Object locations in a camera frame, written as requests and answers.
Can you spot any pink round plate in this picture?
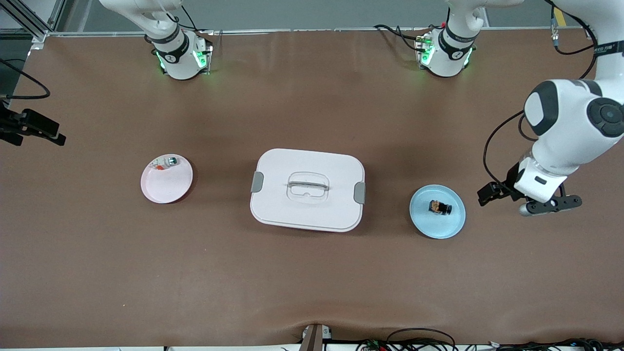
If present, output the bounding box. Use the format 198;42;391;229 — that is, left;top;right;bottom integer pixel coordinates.
140;154;194;204

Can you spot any black left arm base cable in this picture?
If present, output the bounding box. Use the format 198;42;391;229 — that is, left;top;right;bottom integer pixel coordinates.
373;23;430;52

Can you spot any black cable bundle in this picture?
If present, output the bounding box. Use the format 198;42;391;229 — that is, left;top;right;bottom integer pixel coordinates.
487;337;624;351

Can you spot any black right arm wrist cable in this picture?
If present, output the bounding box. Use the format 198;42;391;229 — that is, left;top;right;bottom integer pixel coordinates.
0;58;51;101

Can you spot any black arm wrist cable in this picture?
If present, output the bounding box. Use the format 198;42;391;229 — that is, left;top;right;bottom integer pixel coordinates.
0;58;51;101
483;109;528;189

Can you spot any aluminium frame profile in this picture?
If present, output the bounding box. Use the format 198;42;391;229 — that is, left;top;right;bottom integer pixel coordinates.
0;0;66;42

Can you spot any black left arm wrist cable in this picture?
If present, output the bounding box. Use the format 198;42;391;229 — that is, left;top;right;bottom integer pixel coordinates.
483;109;528;189

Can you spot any black looped cable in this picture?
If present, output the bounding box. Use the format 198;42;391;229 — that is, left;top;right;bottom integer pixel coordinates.
386;327;457;351

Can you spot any white lidded storage box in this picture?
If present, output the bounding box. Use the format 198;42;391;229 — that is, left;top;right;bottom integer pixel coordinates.
250;148;366;233

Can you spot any white switch with green button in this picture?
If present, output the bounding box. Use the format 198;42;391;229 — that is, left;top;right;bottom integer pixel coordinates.
150;156;179;172

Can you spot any silver table edge rail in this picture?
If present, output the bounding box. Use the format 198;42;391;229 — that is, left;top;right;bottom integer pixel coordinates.
46;27;585;37

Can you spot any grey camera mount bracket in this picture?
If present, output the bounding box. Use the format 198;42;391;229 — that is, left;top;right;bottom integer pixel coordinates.
300;323;333;351

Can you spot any light blue round plate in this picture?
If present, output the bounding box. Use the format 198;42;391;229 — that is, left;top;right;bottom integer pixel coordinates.
409;184;467;240

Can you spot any black right arm base cable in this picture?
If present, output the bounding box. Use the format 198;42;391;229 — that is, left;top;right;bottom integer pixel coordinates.
166;0;215;38

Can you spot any black arm base cable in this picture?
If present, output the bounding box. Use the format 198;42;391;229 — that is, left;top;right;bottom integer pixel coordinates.
373;23;430;52
166;0;215;38

